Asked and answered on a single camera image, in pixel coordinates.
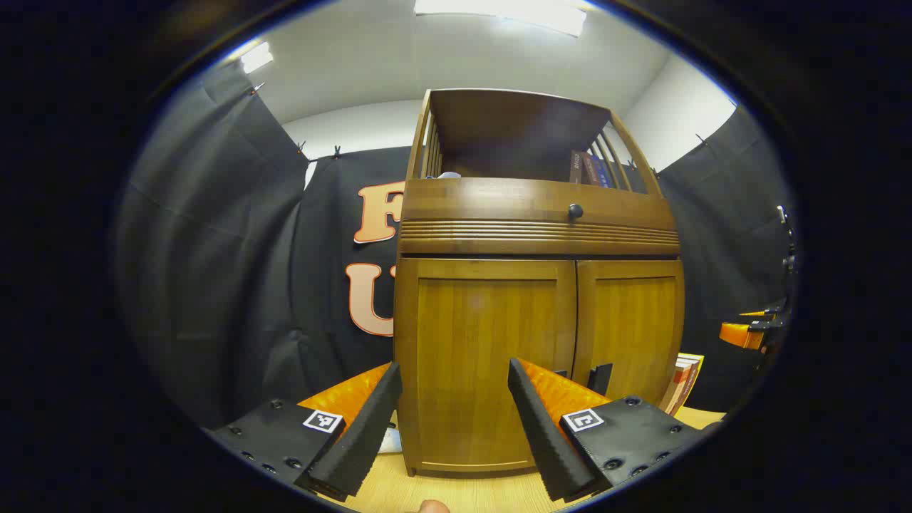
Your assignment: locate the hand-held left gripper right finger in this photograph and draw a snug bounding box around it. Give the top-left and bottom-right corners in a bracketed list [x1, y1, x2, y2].
[507, 358, 724, 503]

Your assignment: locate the small ceiling light panel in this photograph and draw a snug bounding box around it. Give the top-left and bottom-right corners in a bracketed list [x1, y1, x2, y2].
[240, 41, 274, 73]

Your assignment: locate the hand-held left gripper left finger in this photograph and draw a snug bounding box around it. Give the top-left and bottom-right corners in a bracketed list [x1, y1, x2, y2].
[202, 361, 404, 503]

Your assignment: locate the wooden double-door shoe cabinet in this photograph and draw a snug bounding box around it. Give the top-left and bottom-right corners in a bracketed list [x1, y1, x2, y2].
[393, 88, 686, 478]

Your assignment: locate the wooden drawer with black knob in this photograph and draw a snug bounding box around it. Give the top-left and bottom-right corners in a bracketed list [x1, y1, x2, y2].
[398, 178, 682, 256]

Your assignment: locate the orange and white book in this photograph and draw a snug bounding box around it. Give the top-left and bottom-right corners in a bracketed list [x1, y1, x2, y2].
[659, 356, 695, 416]

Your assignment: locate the yellow book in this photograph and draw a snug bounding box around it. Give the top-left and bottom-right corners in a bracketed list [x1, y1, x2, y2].
[678, 353, 706, 410]

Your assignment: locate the black backdrop cloth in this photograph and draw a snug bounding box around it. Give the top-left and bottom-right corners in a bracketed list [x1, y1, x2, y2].
[114, 61, 799, 428]

